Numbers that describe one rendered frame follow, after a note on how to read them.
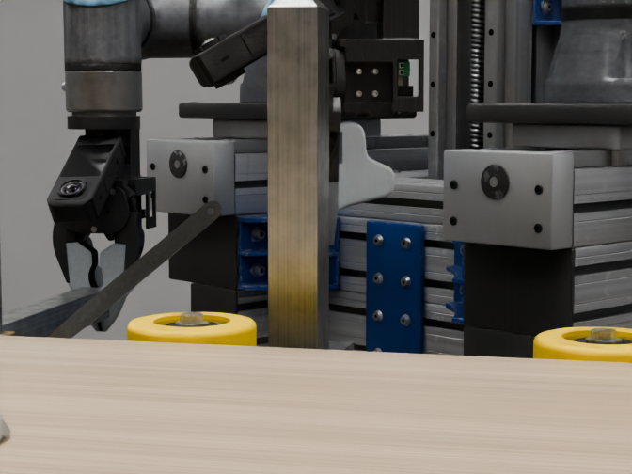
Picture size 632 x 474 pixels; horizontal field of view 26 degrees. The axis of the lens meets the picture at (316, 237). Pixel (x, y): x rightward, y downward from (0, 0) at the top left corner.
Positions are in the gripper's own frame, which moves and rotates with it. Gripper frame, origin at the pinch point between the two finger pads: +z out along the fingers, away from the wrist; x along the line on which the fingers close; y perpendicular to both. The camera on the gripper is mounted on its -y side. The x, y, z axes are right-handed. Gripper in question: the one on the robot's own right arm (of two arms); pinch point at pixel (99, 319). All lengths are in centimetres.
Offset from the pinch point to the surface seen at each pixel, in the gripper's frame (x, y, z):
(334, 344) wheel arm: -25.1, -5.6, 0.5
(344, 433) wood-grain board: -40, -68, -7
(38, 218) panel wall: 115, 234, 12
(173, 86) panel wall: 73, 231, -26
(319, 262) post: -30.7, -35.1, -10.5
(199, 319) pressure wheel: -26, -45, -8
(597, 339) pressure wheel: -50, -46, -8
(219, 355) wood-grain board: -29, -52, -7
